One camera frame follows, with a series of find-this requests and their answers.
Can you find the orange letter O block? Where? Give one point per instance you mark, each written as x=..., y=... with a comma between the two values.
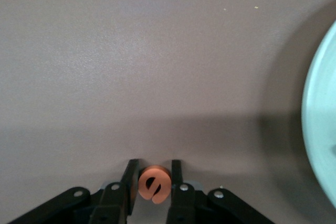
x=162, y=179

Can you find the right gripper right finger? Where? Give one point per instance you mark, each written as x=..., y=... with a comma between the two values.
x=197, y=208

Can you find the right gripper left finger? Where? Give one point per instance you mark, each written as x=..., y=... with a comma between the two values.
x=105, y=208

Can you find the pale green plate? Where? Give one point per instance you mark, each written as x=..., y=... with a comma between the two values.
x=320, y=103

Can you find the brown table cover sheet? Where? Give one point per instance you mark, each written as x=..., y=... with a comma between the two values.
x=131, y=51

